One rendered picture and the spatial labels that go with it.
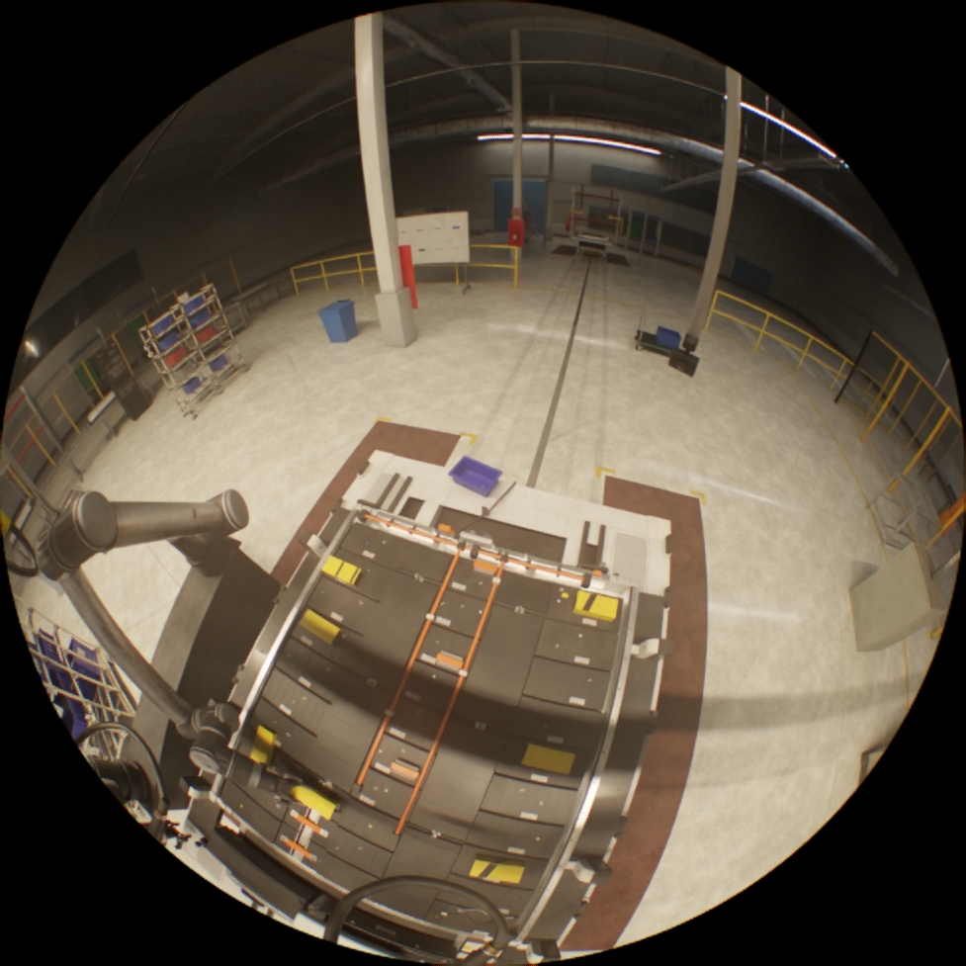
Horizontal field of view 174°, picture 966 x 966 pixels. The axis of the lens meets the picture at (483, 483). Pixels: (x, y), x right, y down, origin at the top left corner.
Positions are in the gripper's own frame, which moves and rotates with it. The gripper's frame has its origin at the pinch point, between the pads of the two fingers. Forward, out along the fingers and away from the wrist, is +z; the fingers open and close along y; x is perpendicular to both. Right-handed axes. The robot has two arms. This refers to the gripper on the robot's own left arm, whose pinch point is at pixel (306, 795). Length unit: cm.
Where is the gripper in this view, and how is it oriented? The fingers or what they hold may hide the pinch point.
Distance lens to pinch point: 126.6
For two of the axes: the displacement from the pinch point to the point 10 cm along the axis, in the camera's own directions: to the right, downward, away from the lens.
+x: -5.9, 3.4, 7.3
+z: 7.4, 5.9, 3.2
